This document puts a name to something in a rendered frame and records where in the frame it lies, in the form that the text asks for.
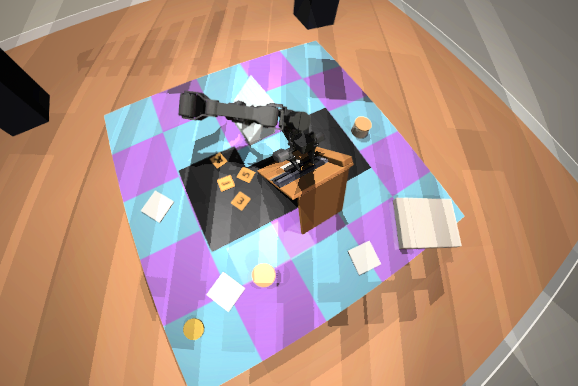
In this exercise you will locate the yellow round disc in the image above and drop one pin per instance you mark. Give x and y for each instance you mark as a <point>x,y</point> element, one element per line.
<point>193,329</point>

